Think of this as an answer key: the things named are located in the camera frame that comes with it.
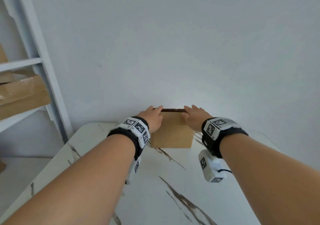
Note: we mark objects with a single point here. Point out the person's left hand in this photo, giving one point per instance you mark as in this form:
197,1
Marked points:
151,119

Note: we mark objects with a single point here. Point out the person's right hand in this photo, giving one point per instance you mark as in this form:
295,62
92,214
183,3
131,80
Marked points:
197,118

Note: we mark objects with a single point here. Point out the brown cardboard box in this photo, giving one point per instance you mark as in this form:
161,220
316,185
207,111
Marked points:
172,132

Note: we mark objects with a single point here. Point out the person's right forearm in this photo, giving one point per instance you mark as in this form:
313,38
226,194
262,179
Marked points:
275,182

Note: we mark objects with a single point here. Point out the person's left forearm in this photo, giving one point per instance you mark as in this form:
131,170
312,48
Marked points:
70,187

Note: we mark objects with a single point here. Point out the black left wristband, marker tiles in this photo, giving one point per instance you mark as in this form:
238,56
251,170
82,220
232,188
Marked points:
136,129

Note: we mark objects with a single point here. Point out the black wristband, marker tiles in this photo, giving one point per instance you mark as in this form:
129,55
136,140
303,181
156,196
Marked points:
215,129
136,129

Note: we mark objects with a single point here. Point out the black right wristband, marker tiles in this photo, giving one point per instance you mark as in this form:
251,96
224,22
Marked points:
215,129

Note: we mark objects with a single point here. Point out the white metal shelf unit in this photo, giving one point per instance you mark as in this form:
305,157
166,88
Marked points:
37,69

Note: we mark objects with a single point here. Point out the taped brown shelf carton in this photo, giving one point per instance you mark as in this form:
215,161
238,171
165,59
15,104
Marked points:
22,97

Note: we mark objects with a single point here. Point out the small brown shelf carton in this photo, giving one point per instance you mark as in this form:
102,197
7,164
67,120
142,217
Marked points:
2,166

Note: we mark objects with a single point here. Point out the plain brown shelf carton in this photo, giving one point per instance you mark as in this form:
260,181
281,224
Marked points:
2,54

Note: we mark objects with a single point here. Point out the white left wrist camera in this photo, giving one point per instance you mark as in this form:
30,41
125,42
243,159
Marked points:
135,168

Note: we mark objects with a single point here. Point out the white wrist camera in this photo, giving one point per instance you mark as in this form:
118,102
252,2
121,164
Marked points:
135,168
210,169

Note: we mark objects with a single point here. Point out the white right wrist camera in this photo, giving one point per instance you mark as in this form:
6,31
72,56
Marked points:
210,169

